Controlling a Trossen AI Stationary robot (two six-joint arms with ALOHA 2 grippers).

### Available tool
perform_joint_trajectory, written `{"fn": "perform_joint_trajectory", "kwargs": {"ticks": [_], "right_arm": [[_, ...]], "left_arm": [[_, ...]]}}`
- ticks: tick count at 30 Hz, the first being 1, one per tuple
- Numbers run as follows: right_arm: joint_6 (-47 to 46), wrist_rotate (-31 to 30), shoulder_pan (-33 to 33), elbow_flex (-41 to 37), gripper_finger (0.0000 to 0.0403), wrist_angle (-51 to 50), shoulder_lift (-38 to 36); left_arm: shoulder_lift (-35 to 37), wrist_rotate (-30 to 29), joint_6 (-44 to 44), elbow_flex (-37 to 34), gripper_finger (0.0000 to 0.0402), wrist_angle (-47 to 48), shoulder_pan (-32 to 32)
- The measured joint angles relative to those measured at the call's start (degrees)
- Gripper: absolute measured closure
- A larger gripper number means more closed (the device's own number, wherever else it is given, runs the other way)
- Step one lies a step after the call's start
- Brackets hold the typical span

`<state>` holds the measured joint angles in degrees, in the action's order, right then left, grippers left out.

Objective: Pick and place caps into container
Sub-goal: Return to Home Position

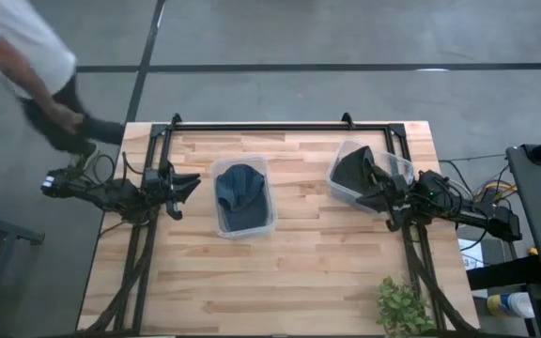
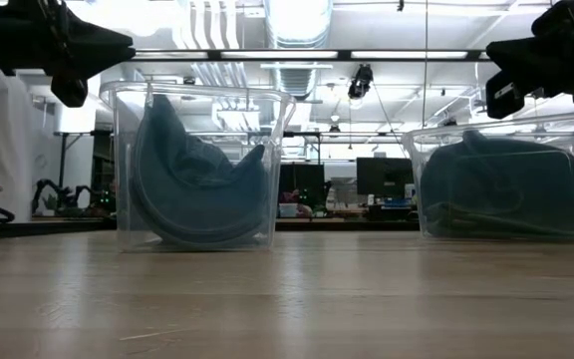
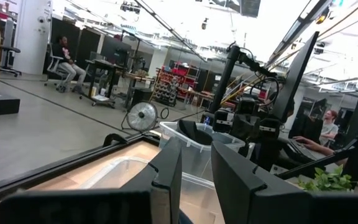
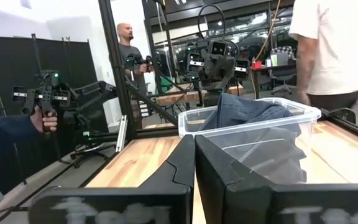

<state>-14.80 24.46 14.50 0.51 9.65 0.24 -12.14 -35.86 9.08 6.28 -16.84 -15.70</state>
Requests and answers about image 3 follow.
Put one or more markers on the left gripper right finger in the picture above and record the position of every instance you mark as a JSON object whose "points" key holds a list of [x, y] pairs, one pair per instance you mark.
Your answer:
{"points": [[244, 193]]}

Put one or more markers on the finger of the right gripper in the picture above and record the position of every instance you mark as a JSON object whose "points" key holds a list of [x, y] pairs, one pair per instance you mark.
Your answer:
{"points": [[268, 129], [223, 121]]}

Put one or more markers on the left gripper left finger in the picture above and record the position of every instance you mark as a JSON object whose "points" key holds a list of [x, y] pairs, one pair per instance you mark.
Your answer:
{"points": [[163, 186]]}

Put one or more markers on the dark green cap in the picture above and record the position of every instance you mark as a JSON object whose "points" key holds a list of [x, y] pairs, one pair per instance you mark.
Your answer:
{"points": [[194, 133]]}

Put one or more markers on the person's forearm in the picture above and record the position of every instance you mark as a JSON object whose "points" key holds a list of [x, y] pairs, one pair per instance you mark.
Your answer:
{"points": [[322, 148]]}

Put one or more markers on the clear plastic container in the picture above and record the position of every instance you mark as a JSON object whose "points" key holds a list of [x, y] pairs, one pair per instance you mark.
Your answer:
{"points": [[197, 202], [194, 158]]}

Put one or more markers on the black box with blue light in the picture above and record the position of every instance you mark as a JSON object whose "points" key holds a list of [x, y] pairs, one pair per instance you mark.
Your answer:
{"points": [[207, 119]]}

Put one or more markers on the person's hand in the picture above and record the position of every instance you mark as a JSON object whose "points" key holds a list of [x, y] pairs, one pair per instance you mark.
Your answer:
{"points": [[303, 141]]}

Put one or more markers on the black backlit keyboard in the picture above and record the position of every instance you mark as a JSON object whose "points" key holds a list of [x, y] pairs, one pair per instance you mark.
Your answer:
{"points": [[300, 151]]}

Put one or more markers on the blue denim cap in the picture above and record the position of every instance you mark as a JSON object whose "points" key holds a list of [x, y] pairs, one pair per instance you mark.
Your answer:
{"points": [[186, 219]]}

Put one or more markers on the dark grey monitor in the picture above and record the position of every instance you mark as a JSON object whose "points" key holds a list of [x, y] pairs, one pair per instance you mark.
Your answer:
{"points": [[294, 81]]}

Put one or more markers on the person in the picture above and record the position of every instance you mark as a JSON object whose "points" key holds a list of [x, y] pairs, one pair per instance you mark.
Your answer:
{"points": [[329, 129], [68, 68]]}

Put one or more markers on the red storage rack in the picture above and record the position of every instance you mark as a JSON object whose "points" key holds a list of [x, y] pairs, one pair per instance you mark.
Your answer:
{"points": [[174, 84]]}

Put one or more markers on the white floor fan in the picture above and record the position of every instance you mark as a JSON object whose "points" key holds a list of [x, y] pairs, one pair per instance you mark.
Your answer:
{"points": [[141, 116]]}

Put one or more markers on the green leafy plant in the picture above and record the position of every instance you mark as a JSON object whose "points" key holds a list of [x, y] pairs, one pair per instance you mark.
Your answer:
{"points": [[328, 180]]}

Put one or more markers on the black cabinet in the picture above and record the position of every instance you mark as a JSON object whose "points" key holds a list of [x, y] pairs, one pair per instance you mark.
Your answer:
{"points": [[141, 98]]}

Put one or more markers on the black rolling desk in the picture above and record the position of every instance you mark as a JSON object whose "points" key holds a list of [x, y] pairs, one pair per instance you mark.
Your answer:
{"points": [[110, 65]]}

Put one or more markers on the black display screen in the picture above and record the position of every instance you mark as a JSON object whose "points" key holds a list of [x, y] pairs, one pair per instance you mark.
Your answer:
{"points": [[115, 51]]}

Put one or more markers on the black floor box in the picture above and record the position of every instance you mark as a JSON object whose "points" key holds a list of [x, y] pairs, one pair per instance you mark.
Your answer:
{"points": [[2, 102]]}

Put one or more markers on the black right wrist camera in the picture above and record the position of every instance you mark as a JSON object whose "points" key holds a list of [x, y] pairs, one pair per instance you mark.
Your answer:
{"points": [[248, 105]]}

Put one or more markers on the black frame clamp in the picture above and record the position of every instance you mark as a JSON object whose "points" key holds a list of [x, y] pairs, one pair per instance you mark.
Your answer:
{"points": [[115, 138]]}

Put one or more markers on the black metal table frame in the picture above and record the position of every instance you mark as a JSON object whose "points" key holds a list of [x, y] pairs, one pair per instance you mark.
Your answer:
{"points": [[42, 174]]}

